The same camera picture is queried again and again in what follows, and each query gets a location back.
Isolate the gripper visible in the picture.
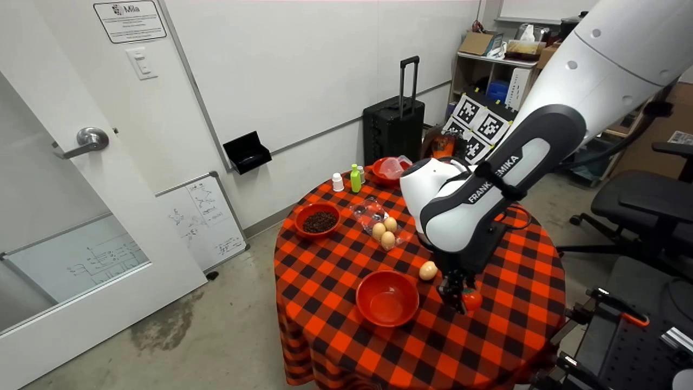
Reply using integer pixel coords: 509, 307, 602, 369
431, 212, 514, 315

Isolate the empty red bowl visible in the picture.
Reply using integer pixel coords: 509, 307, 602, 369
356, 270, 420, 328

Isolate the red bowl with cup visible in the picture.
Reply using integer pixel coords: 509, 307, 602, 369
371, 157, 414, 189

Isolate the red bowl with beans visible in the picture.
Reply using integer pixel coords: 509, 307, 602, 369
294, 202, 342, 240

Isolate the clear plastic egg carton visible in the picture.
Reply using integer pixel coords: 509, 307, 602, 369
350, 197, 413, 251

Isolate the red black checkered tablecloth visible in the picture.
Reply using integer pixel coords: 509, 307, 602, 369
273, 165, 567, 390

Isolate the clear plastic measuring cup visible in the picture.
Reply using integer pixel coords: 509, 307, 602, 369
378, 155, 412, 180

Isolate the orange bag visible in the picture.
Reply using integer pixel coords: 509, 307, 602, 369
421, 127, 462, 161

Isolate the heap of dark beans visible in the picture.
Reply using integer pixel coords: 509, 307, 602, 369
302, 211, 338, 234

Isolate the board with marker tags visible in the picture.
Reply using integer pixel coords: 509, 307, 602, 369
442, 91, 518, 165

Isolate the black suitcase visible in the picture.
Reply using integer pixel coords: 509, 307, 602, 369
362, 56, 426, 167

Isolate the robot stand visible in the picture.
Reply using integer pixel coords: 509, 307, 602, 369
529, 287, 693, 390

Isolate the blue bin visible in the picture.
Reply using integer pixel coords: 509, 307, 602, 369
487, 80, 511, 104

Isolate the black office chair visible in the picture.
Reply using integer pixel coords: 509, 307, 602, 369
557, 142, 693, 278

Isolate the wooden shelf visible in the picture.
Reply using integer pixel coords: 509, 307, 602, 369
448, 51, 542, 121

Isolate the large cardboard box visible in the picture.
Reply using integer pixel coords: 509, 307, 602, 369
611, 81, 693, 180

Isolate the whiteboard with drawings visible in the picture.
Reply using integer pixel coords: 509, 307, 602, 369
154, 171, 251, 273

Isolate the white door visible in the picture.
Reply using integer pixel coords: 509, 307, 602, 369
0, 0, 208, 390

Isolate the black wall tray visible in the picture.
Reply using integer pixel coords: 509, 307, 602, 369
223, 131, 273, 176

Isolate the white light switch plate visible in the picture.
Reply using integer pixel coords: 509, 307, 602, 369
126, 47, 159, 81

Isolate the silver door handle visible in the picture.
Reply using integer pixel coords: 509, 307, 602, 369
53, 127, 110, 160

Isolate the white wall sign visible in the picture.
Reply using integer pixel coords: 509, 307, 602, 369
93, 0, 167, 44

